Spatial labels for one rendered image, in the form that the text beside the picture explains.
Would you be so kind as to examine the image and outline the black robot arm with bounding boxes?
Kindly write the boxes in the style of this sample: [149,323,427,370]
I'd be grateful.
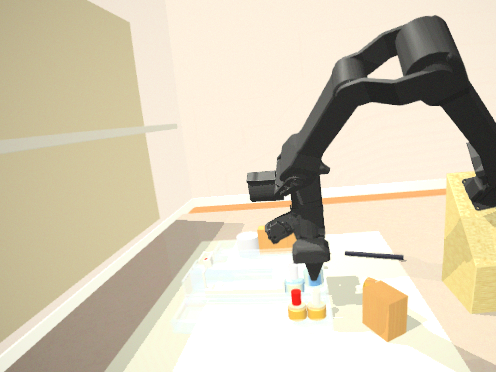
[246,15,496,211]

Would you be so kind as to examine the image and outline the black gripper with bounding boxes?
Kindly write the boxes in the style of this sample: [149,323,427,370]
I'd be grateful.
[291,198,331,281]

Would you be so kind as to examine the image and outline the dark grey rod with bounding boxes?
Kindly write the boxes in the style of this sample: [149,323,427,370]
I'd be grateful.
[345,250,404,260]

